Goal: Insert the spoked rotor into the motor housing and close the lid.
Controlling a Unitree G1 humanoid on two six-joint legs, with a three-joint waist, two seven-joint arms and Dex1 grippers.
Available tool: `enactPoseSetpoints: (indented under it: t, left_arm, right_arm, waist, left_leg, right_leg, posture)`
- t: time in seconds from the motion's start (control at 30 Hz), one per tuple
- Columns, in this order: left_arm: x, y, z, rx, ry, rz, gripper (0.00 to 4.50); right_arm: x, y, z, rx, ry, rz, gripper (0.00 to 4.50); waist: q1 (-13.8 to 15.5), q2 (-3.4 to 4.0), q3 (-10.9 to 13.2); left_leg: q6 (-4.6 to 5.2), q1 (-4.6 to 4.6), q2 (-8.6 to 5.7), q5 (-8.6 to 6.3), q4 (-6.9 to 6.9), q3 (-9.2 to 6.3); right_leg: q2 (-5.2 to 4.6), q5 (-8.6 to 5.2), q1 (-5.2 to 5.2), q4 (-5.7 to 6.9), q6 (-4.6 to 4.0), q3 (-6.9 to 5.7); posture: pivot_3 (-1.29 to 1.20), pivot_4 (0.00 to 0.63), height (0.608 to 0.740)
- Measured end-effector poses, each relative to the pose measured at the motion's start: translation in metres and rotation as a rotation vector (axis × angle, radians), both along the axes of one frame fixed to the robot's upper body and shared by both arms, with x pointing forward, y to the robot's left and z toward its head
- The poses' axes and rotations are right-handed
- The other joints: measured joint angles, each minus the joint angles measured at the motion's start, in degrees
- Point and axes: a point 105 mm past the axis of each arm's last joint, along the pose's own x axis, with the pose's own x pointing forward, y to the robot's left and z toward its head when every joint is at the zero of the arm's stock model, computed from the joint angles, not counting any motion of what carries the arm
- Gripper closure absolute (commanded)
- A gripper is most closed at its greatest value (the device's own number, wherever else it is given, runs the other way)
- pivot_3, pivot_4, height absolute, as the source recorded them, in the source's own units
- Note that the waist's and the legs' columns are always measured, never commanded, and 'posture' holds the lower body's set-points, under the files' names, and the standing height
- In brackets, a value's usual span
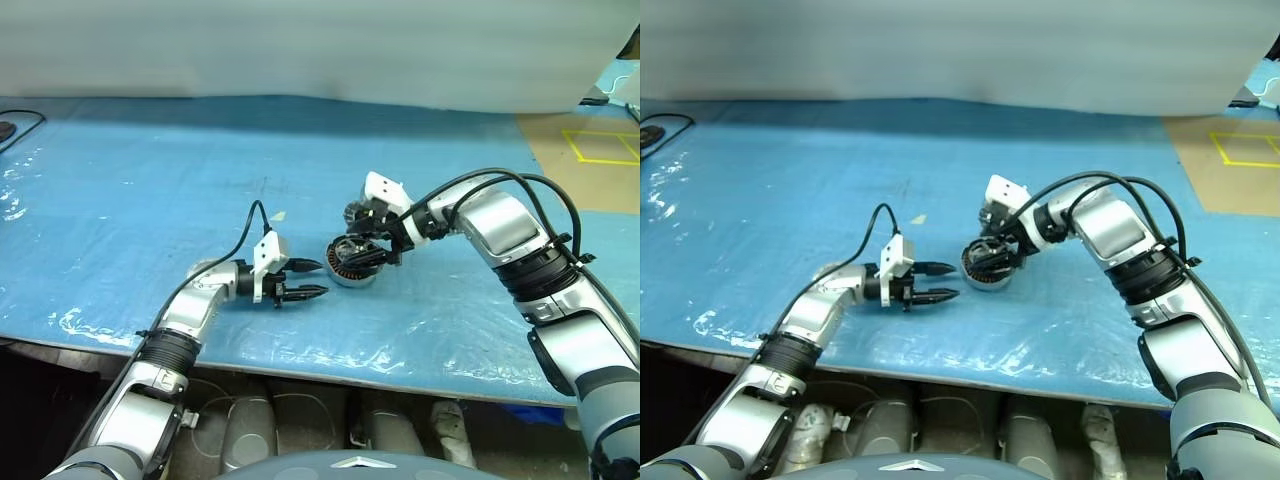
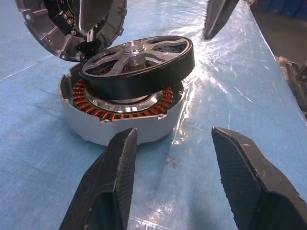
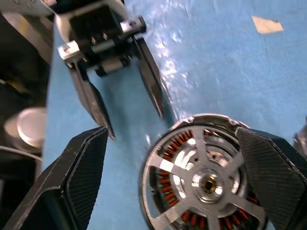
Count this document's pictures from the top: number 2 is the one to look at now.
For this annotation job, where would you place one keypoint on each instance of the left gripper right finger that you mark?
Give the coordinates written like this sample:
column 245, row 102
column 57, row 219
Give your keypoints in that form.
column 251, row 191

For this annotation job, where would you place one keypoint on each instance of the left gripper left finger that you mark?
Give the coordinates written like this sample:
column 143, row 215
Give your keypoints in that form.
column 108, row 191

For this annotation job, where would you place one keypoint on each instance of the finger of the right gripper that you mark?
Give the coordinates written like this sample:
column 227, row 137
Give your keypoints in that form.
column 218, row 16
column 91, row 16

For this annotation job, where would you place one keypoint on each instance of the silver motor housing lid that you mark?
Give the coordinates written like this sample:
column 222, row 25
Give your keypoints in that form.
column 45, row 36

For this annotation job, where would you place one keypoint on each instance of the dark metal frame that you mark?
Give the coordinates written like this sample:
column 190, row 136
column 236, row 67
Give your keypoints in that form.
column 296, row 79

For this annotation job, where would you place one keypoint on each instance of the copper wound motor stator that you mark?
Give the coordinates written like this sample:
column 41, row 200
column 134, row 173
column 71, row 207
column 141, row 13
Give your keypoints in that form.
column 115, row 130

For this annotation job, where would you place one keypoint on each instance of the black spoked rotor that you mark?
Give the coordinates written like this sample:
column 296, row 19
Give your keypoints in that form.
column 144, row 79

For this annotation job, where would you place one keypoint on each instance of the blue table mat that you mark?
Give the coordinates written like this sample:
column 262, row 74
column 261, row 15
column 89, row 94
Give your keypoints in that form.
column 36, row 143

